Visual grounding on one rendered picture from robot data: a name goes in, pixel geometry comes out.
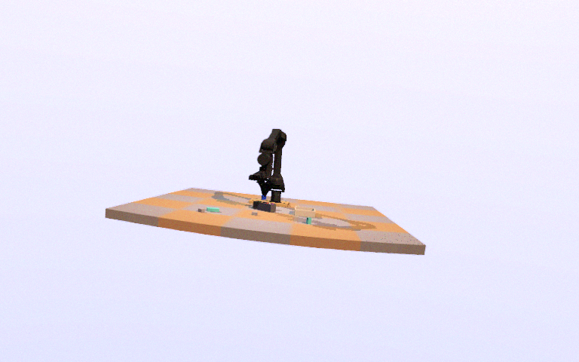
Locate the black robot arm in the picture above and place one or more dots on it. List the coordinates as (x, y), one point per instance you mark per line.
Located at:
(272, 145)

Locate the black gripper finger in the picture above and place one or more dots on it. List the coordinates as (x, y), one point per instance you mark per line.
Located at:
(262, 187)
(267, 188)

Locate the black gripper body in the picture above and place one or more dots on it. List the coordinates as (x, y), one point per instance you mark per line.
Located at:
(270, 179)

